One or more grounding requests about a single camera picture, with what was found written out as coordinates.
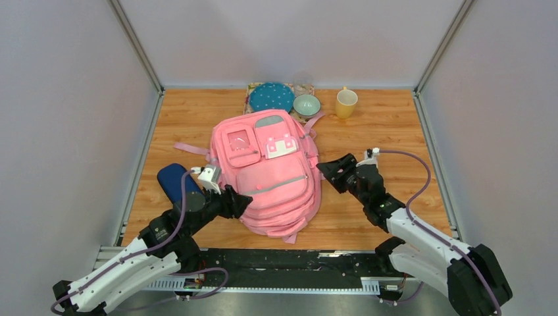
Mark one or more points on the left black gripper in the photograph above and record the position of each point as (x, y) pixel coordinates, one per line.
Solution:
(234, 204)

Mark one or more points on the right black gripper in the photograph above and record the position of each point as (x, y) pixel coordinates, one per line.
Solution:
(347, 164)

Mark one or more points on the pink student backpack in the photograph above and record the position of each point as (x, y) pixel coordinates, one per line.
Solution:
(272, 158)

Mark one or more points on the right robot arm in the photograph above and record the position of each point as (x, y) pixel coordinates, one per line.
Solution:
(470, 277)

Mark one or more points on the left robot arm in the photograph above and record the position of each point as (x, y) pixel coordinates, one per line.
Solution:
(164, 247)

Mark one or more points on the yellow mug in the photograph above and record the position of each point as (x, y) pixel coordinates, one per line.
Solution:
(346, 101)

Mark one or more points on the navy blue pencil case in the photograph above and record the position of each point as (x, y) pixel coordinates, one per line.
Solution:
(169, 179)

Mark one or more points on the light green bowl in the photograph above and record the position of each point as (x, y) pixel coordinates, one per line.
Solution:
(306, 106)

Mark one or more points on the clear drinking glass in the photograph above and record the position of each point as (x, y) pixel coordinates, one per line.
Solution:
(302, 84)

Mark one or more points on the floral placemat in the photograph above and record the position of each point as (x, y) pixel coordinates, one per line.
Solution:
(247, 109)

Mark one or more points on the blue polka dot plate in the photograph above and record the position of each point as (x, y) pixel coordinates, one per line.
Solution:
(271, 95)

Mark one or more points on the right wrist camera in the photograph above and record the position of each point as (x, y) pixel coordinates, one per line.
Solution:
(370, 157)

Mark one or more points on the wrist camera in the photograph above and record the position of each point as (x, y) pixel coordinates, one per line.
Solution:
(370, 157)
(209, 177)

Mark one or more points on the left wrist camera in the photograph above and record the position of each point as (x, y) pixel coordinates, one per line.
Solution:
(209, 177)

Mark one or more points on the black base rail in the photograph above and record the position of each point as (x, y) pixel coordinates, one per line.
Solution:
(292, 269)

